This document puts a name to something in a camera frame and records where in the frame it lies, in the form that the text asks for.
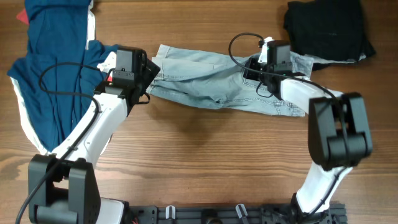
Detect light blue denim shorts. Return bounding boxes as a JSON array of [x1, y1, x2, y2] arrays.
[[147, 45, 305, 117]]

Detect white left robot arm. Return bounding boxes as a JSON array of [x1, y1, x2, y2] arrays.
[[23, 58, 160, 224]]

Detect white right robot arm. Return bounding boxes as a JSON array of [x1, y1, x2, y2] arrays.
[[242, 58, 373, 223]]

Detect dark blue shirt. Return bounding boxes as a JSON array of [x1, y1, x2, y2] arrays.
[[6, 0, 121, 153]]

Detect black folded garment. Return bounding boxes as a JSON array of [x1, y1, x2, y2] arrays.
[[284, 0, 376, 71]]

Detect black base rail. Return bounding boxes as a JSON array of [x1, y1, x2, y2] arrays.
[[124, 203, 348, 224]]

